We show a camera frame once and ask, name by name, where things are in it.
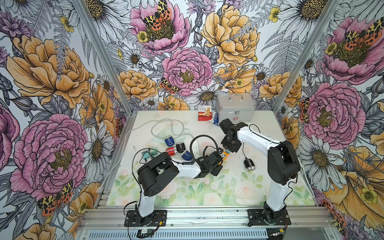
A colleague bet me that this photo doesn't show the blue device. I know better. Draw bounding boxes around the blue device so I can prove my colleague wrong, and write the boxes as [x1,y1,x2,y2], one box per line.
[165,136,175,147]
[182,150,193,161]

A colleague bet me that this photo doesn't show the aluminium front rail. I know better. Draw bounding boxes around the aluminium front rail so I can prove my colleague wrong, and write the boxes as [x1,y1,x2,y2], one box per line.
[79,206,336,230]

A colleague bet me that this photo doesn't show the grey power strip cord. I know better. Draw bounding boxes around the grey power strip cord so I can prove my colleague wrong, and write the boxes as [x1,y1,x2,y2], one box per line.
[131,117,196,143]

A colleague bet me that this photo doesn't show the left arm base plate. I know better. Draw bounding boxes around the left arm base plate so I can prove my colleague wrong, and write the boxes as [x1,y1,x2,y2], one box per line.
[124,210,168,227]

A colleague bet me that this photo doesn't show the teal USB charger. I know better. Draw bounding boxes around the teal USB charger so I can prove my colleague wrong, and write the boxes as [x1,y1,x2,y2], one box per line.
[142,151,151,161]

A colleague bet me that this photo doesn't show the black silver shaver head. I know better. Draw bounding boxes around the black silver shaver head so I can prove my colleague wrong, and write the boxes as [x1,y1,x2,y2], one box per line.
[176,142,186,154]

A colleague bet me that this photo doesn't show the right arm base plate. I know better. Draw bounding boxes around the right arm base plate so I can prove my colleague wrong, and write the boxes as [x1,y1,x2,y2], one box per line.
[247,208,292,227]

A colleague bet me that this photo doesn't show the white power strip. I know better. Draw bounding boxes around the white power strip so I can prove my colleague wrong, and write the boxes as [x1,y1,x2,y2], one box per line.
[192,141,200,159]

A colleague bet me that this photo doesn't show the green plug adapter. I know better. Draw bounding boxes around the green plug adapter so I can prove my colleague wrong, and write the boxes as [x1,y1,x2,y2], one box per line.
[150,147,159,157]

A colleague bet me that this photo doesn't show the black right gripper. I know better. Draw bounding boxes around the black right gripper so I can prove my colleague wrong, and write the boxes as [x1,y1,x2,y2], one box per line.
[220,135,242,154]

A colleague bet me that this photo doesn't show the orange power strip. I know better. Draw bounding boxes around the orange power strip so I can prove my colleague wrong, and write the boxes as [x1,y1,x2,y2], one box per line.
[221,149,231,161]

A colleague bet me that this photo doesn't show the blue white tissue pack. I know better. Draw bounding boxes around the blue white tissue pack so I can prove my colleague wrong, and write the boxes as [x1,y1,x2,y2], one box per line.
[208,112,219,126]

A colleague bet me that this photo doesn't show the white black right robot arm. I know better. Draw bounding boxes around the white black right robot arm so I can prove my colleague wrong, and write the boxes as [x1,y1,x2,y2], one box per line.
[220,119,301,224]

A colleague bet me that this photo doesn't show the red white bandage box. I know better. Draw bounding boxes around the red white bandage box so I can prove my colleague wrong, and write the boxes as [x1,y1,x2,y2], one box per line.
[198,105,213,122]

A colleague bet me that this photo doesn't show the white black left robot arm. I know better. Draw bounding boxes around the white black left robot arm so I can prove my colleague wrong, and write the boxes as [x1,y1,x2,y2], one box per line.
[125,135,224,227]

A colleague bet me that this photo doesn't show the silver first aid case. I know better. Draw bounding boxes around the silver first aid case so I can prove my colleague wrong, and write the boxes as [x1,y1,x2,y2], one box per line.
[216,93,255,123]

